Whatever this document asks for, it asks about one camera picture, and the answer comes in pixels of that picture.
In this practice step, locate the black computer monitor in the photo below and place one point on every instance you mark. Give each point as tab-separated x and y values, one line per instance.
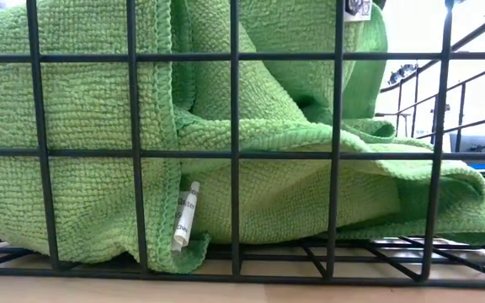
472	144

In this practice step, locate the black shiny background fixture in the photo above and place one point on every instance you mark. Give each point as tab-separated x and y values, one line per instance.
402	72

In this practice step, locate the green microfiber towel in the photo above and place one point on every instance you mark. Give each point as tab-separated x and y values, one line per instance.
86	105
289	198
284	42

